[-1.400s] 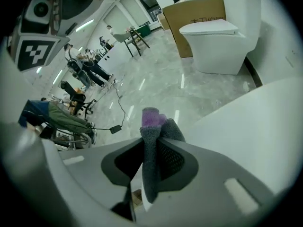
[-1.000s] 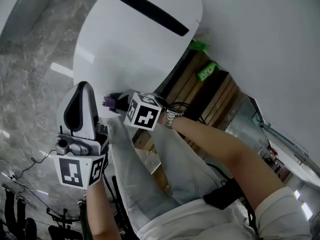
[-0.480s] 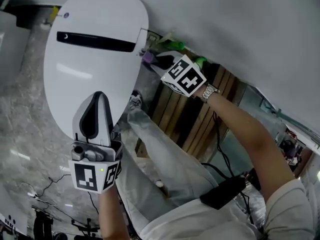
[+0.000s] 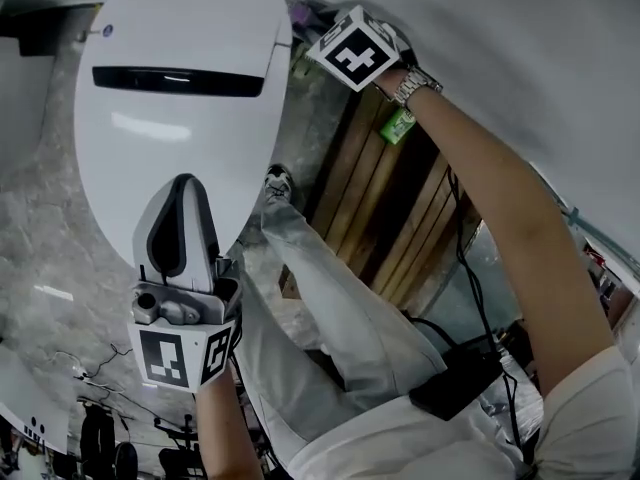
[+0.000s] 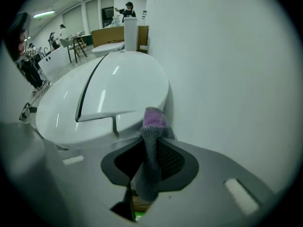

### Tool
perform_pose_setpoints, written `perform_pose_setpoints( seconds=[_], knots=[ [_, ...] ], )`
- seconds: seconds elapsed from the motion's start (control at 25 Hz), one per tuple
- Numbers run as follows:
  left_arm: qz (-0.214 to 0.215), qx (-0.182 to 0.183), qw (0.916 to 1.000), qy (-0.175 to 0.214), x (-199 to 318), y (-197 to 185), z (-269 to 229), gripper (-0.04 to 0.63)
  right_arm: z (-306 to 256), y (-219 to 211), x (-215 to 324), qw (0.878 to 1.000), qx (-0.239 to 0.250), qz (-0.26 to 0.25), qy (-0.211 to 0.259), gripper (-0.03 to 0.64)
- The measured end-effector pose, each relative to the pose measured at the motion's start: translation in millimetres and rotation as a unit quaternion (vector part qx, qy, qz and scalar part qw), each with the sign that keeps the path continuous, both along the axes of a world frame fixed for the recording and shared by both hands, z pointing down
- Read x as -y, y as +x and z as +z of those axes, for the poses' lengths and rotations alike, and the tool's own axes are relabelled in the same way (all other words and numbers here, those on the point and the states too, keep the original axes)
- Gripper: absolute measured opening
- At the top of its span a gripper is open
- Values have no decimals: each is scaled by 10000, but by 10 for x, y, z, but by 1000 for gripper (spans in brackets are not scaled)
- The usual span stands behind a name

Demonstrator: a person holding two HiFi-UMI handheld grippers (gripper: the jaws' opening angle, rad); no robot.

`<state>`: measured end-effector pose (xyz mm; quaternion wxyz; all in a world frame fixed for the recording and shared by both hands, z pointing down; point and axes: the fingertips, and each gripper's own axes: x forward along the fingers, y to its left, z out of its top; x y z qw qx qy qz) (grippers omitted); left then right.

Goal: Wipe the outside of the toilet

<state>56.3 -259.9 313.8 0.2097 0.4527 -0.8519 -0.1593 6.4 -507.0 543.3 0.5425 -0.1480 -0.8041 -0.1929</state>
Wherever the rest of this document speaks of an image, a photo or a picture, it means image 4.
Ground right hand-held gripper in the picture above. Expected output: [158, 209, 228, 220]
[304, 3, 402, 93]

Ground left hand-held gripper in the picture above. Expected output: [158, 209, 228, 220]
[126, 172, 245, 394]

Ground purple and grey cleaning cloth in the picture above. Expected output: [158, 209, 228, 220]
[289, 0, 321, 32]

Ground white oval smart toilet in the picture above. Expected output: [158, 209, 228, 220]
[73, 0, 294, 272]

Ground person's right forearm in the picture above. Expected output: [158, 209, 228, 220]
[404, 85, 619, 399]

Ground person's left forearm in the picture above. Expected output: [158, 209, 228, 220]
[194, 362, 256, 480]

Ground silver wristwatch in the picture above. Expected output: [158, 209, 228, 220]
[392, 64, 445, 109]

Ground green plastic bottle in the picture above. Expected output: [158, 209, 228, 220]
[378, 106, 416, 145]

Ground person's right shoe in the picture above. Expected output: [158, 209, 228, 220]
[263, 163, 296, 204]

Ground wooden slatted platform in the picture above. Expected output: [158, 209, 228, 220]
[279, 85, 484, 314]

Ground person's light grey trousers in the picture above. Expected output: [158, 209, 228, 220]
[234, 202, 451, 444]

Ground white cabinet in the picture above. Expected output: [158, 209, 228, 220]
[0, 347, 71, 454]

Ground teal floor squeegee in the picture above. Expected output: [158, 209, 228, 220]
[562, 205, 640, 274]

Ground person's white shirt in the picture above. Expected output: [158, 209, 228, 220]
[287, 345, 640, 480]

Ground black waist pack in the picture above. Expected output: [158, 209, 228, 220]
[408, 347, 504, 422]

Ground black cable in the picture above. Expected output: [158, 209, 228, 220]
[447, 167, 531, 469]

